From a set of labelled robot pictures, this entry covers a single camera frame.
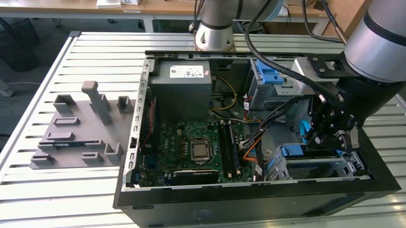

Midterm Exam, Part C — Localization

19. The red wire with white label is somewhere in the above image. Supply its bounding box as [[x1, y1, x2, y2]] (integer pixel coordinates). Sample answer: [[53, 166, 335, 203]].
[[243, 94, 254, 112]]

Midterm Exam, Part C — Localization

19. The black RAM slot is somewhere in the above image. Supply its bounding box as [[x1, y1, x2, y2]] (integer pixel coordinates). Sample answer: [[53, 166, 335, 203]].
[[219, 120, 231, 178]]

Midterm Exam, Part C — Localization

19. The brown wooden cabinet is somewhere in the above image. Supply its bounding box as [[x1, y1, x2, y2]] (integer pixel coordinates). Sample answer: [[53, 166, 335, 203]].
[[324, 0, 374, 42]]

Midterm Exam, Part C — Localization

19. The grey power supply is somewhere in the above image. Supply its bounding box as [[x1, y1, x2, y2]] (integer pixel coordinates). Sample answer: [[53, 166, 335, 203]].
[[148, 60, 212, 123]]

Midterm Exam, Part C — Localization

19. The orange wire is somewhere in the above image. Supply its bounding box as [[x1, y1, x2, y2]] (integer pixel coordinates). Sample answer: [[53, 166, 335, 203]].
[[243, 145, 266, 162]]

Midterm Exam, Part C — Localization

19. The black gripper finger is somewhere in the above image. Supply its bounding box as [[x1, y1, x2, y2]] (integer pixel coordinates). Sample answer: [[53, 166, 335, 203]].
[[306, 99, 346, 143], [308, 128, 361, 152]]

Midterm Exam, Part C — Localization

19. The silver CPU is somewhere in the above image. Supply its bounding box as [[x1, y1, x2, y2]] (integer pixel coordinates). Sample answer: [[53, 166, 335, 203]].
[[192, 143, 208, 159]]

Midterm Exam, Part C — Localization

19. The grey metal drive cage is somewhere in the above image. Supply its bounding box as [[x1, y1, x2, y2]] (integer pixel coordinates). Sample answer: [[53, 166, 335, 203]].
[[248, 57, 318, 111]]

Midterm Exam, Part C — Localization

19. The hard disk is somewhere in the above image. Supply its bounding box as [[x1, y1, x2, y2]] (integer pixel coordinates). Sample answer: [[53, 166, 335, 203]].
[[267, 144, 342, 179]]

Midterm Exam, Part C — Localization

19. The black wire bundle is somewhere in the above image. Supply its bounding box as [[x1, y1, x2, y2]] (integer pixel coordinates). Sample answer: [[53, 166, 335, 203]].
[[240, 97, 314, 149]]

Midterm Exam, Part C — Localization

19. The grey parts rack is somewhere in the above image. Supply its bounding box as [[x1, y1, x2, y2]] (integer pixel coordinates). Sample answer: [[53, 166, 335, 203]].
[[29, 80, 137, 170]]

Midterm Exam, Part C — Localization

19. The silver camera box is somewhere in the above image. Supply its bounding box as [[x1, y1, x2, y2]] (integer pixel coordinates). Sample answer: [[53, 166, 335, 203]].
[[292, 57, 342, 95]]

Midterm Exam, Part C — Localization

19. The black PC case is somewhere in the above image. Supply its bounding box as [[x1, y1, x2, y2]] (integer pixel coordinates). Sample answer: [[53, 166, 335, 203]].
[[113, 50, 402, 228]]

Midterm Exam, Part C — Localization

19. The blue data wire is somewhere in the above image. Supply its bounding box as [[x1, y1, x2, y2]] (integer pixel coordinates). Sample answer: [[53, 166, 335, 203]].
[[298, 120, 315, 145]]

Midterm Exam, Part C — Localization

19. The black mesh waste bin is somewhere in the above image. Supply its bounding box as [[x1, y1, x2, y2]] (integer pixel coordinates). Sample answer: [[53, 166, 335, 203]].
[[0, 18, 41, 72]]

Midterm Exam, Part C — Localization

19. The blue plastic drive latch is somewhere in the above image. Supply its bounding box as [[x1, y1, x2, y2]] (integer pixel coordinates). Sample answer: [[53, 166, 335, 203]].
[[255, 58, 284, 84]]

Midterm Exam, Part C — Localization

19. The white stand foot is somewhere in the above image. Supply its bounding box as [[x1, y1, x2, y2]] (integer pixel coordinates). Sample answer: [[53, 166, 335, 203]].
[[0, 79, 15, 97]]

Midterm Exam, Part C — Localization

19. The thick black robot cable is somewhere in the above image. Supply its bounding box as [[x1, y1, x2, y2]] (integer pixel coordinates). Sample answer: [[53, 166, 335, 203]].
[[243, 0, 344, 103]]

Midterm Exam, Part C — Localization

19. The black graphics card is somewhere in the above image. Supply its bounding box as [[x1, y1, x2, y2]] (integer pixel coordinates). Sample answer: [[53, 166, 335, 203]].
[[172, 168, 219, 185]]

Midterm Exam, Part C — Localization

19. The metal disk bay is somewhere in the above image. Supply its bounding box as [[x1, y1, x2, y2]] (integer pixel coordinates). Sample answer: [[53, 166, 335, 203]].
[[264, 142, 366, 181]]

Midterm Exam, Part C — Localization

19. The RAM stick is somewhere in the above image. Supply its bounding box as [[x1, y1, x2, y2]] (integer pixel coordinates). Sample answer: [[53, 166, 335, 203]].
[[228, 121, 242, 177], [52, 142, 85, 148]]

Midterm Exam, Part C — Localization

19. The yellow wire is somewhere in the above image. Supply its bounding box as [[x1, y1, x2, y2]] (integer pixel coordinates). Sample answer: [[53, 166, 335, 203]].
[[211, 76, 239, 111]]

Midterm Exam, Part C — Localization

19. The black case fan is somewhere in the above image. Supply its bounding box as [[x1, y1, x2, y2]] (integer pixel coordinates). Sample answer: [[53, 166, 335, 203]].
[[140, 94, 162, 152]]

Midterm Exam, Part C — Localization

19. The green motherboard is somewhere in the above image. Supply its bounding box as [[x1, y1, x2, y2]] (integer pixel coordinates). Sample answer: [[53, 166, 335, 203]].
[[140, 121, 256, 186]]

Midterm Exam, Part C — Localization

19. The CPU socket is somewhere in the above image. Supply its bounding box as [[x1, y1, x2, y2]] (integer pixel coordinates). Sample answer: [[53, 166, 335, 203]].
[[190, 137, 212, 166]]

